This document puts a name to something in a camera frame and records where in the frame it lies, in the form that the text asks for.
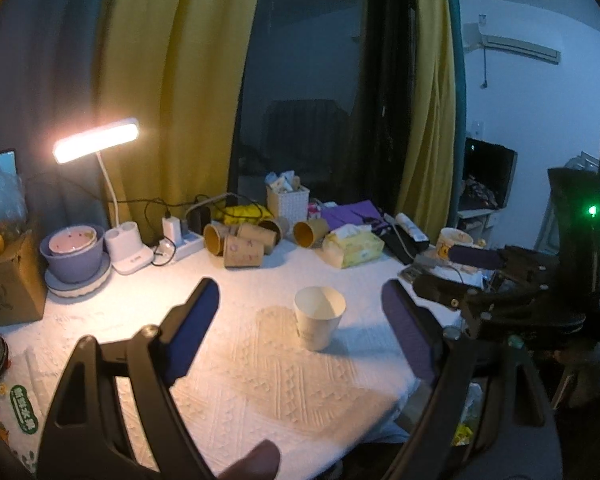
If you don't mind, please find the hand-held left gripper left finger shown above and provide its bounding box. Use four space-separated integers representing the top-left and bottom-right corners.
37 277 221 480

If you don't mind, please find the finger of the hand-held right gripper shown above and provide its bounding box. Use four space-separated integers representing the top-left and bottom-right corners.
449 244 561 286
412 274 487 318

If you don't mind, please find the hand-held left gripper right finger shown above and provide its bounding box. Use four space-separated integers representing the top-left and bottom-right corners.
380 280 564 480

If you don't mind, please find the white paper cup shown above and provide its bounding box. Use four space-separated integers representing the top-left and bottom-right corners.
294 286 347 352

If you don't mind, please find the brown paper cup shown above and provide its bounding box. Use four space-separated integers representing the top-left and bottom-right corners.
236 222 281 254
203 223 227 256
257 216 291 239
292 218 330 249
223 236 266 269

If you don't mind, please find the person's left hand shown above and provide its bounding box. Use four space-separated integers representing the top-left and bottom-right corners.
218 440 282 480

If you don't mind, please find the white mug yellow print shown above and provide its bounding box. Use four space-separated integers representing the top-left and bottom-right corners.
436 227 476 264

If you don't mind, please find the white cabinet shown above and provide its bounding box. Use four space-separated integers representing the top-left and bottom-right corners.
456 206 501 248

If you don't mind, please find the black flat box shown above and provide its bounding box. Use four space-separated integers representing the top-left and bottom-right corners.
380 220 432 266

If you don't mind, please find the white tube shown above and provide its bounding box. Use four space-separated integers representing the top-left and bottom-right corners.
394 212 429 242

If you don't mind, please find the white textured tablecloth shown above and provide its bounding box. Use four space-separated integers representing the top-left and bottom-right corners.
0 242 463 467

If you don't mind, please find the white power strip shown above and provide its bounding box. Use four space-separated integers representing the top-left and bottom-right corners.
153 232 206 262

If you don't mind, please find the black monitor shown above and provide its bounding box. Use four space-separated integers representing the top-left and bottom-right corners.
464 136 519 207

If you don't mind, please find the yellow tissue pack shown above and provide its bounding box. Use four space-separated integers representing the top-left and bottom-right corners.
322 224 385 269

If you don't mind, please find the white charger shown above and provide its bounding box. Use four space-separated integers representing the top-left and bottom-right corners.
162 216 184 244

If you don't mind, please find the white desk lamp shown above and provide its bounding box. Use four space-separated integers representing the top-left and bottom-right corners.
53 117 154 276

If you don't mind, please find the purple cloth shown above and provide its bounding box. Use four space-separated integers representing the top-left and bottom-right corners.
320 201 396 236

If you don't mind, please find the black power adapter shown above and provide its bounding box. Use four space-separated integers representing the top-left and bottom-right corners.
187 205 212 235

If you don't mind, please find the purple plate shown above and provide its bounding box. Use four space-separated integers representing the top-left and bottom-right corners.
45 252 113 298

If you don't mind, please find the yellow cloth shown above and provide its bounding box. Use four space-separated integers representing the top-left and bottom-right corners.
213 204 268 226

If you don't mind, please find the purple bowl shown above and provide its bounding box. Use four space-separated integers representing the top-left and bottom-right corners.
39 225 106 284

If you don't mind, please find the pink dotted bowl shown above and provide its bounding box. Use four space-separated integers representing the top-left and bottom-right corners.
48 227 98 255

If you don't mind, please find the white woven basket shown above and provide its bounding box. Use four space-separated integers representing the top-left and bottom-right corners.
266 184 311 226

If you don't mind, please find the yellow curtain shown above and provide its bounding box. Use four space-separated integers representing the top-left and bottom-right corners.
395 0 457 241
96 0 268 246

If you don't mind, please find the cardboard box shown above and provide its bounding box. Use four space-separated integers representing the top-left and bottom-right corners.
0 230 48 328

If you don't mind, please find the green label packet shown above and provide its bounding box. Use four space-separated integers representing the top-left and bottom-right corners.
0 372 48 473

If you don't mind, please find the white air conditioner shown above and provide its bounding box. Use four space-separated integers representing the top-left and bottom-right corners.
481 34 562 66

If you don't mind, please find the clear plastic bag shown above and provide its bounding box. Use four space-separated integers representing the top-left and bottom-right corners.
0 152 28 256

